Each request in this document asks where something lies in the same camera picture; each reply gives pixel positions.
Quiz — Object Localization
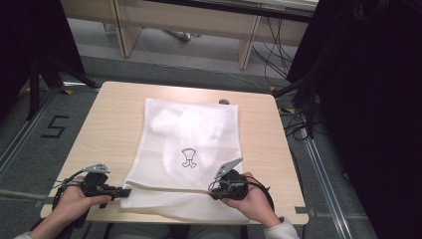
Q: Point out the black curtain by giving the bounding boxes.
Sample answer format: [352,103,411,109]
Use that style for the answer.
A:
[0,0,87,116]
[286,0,422,239]

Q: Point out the person's left hand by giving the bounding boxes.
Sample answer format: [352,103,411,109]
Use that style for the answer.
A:
[51,183,112,222]

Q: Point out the white garment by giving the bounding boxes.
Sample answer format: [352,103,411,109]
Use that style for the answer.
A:
[149,108,231,187]

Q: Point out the metal floor rail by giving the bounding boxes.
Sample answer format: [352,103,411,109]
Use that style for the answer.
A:
[0,89,58,178]
[299,125,353,239]

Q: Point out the light wooden desk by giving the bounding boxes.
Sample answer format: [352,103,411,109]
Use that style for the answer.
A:
[60,0,320,71]

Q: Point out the bundle of black cables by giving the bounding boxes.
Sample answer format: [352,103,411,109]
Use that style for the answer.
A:
[251,16,296,80]

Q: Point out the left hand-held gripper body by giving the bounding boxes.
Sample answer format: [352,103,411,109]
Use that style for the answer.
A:
[80,162,111,199]

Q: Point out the person's right hand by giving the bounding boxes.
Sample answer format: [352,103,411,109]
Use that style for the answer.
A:
[221,171,282,229]

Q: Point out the person's grey trouser legs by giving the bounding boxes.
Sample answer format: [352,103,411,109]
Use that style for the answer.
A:
[108,223,244,239]

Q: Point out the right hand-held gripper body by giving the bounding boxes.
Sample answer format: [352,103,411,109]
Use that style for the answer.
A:
[213,157,250,201]

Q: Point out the tangle of black floor cables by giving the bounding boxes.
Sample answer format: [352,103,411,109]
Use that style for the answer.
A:
[278,108,315,141]

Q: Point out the white mesh laundry bag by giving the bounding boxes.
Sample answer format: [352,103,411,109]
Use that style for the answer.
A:
[119,98,251,224]

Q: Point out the grey power strip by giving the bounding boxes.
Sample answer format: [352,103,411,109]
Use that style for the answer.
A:
[162,29,193,43]

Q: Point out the black metal stand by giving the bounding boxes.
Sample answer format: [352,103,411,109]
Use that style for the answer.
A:
[273,74,317,139]
[25,55,100,121]

